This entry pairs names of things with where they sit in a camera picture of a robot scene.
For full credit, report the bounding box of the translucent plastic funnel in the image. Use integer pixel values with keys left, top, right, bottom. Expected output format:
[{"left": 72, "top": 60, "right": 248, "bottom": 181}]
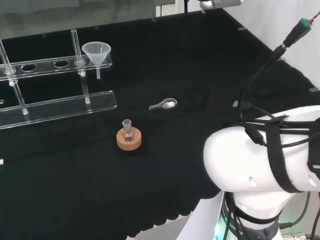
[{"left": 81, "top": 41, "right": 112, "bottom": 80}]

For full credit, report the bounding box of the clear glass weighing funnel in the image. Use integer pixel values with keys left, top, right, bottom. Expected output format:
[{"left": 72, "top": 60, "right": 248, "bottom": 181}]
[{"left": 148, "top": 97, "right": 178, "bottom": 111}]

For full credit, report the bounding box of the clear acrylic funnel stand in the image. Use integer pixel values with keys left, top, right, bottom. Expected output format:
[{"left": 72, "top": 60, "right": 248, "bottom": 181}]
[{"left": 0, "top": 29, "right": 118, "bottom": 130}]

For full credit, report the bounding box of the small round-bottom glass flask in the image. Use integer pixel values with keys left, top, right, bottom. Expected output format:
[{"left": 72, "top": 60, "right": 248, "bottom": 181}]
[{"left": 121, "top": 119, "right": 135, "bottom": 142}]

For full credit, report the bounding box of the black bench cloth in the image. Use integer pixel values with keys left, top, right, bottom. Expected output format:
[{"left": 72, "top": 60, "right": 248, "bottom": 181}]
[{"left": 0, "top": 7, "right": 320, "bottom": 240}]

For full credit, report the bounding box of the grey metal fixture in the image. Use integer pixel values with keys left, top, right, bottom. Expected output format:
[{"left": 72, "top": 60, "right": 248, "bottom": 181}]
[{"left": 198, "top": 0, "right": 245, "bottom": 10}]

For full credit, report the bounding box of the brown cork ring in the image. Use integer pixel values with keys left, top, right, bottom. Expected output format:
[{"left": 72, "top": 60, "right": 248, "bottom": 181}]
[{"left": 116, "top": 126, "right": 143, "bottom": 152}]

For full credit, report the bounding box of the black cable with green connector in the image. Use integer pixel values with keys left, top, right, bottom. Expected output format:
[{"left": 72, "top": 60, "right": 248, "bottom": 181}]
[{"left": 238, "top": 11, "right": 320, "bottom": 148}]

